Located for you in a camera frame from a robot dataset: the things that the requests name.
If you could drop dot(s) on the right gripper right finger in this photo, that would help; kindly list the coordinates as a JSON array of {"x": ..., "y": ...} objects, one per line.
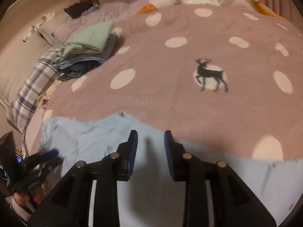
[{"x": 213, "y": 191}]

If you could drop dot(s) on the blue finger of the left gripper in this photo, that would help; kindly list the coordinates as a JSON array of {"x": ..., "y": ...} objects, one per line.
[{"x": 47, "y": 156}]

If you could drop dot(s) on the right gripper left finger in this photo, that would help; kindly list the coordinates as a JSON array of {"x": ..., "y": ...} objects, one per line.
[{"x": 69, "y": 201}]

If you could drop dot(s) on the light blue pants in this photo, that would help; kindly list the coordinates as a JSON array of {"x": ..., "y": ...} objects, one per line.
[{"x": 151, "y": 197}]

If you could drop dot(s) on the left hand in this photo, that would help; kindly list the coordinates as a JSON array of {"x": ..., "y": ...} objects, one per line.
[{"x": 31, "y": 200}]

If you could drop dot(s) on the plaid pillow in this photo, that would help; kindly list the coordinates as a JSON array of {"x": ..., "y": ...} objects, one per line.
[{"x": 45, "y": 72}]

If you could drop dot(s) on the dark folded jeans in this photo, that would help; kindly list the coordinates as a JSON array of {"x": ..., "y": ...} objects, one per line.
[{"x": 77, "y": 70}]

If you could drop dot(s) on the blue folded garment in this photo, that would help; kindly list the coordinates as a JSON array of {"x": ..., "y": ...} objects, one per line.
[{"x": 99, "y": 57}]

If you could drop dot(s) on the beige pillow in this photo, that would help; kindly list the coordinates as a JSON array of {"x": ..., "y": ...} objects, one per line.
[{"x": 18, "y": 60}]

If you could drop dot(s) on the green folded garment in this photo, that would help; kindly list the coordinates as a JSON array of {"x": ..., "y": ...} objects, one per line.
[{"x": 91, "y": 39}]

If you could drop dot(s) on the pink polka dot duvet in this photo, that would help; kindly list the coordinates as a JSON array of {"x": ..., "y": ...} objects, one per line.
[{"x": 222, "y": 77}]

